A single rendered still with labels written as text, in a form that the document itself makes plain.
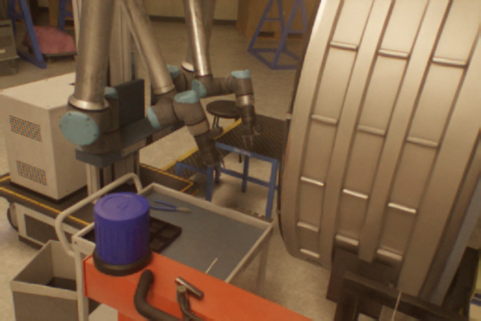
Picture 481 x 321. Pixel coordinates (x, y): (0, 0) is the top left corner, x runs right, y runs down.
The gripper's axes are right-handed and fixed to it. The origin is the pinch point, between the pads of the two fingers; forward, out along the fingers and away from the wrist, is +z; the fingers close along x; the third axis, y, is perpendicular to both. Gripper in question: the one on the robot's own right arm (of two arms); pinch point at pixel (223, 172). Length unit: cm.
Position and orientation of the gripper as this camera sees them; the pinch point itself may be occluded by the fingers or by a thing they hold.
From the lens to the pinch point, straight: 192.1
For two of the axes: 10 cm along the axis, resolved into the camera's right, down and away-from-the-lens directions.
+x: -3.3, 5.0, -8.0
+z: 3.4, 8.5, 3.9
